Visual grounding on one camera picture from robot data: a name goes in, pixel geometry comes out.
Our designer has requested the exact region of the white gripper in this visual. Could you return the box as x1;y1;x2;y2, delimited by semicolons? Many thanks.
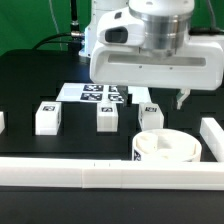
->
90;6;224;110

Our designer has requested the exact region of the white round stool seat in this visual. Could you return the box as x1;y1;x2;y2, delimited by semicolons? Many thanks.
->
132;129;202;162

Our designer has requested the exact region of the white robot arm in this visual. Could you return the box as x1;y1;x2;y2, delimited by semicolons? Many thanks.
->
80;0;224;106

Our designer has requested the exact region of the white fiducial marker sheet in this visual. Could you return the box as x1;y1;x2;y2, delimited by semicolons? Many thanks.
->
56;83;151;104

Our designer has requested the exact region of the black cable with connector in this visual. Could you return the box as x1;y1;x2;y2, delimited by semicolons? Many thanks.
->
32;30;86;51

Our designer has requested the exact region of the black vertical cable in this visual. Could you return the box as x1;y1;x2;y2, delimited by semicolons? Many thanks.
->
69;0;80;33

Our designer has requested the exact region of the white front barrier rail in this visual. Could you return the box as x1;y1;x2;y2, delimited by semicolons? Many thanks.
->
0;157;224;190

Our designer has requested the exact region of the thin white cable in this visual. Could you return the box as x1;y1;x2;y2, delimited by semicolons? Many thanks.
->
48;0;64;51

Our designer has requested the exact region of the white left barrier rail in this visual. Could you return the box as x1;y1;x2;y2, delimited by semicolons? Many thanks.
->
0;111;5;134

